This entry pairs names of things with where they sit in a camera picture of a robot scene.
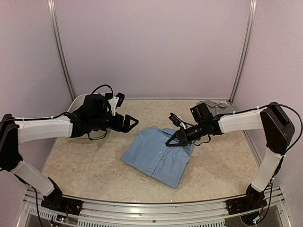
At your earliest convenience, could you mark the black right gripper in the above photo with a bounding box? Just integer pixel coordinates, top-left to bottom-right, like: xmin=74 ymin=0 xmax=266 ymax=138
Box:
xmin=166 ymin=121 xmax=205 ymax=146

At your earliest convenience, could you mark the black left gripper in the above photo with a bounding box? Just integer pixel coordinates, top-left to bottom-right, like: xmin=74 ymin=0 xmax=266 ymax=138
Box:
xmin=90 ymin=113 xmax=139 ymax=132

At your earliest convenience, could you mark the light blue long sleeve shirt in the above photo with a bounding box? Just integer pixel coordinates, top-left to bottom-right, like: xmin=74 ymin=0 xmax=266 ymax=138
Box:
xmin=121 ymin=126 xmax=194 ymax=189

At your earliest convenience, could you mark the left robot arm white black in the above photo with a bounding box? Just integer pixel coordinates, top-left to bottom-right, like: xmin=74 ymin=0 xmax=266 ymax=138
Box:
xmin=0 ymin=93 xmax=139 ymax=215

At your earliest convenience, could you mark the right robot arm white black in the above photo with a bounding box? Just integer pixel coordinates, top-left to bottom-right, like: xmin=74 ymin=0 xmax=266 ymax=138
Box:
xmin=166 ymin=102 xmax=295 ymax=215

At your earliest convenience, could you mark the folded grey button shirt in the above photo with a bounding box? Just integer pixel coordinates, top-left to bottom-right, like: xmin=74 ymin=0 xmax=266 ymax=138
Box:
xmin=197 ymin=100 xmax=236 ymax=116

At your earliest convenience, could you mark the white plastic laundry basket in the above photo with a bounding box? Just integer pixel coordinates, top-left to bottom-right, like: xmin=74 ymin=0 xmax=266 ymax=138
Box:
xmin=67 ymin=94 xmax=88 ymax=113

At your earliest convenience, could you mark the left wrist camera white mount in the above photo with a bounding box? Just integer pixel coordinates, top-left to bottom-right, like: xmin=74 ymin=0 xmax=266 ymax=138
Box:
xmin=108 ymin=93 xmax=125 ymax=116

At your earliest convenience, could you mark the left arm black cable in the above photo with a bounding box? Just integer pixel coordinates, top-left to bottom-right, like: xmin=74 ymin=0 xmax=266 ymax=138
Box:
xmin=91 ymin=84 xmax=114 ymax=96

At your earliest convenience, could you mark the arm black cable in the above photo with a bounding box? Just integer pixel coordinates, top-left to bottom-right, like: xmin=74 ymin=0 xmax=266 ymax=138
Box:
xmin=91 ymin=84 xmax=114 ymax=96
xmin=227 ymin=104 xmax=301 ymax=157

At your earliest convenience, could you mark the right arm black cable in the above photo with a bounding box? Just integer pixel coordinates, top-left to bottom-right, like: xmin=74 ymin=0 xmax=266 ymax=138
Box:
xmin=227 ymin=104 xmax=301 ymax=157

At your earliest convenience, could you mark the front aluminium frame rail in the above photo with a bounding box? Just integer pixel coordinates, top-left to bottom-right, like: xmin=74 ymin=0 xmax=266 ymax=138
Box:
xmin=16 ymin=186 xmax=292 ymax=227

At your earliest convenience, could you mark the right aluminium corner post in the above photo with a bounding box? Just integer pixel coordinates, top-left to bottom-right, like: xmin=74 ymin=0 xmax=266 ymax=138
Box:
xmin=228 ymin=0 xmax=257 ymax=105

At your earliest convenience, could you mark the aluminium corner post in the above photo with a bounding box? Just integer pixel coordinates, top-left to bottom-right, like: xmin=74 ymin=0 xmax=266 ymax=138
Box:
xmin=47 ymin=0 xmax=76 ymax=101
xmin=228 ymin=0 xmax=257 ymax=105

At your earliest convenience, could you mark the left aluminium corner post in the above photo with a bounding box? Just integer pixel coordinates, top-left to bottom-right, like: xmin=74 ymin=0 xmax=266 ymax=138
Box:
xmin=47 ymin=0 xmax=76 ymax=101

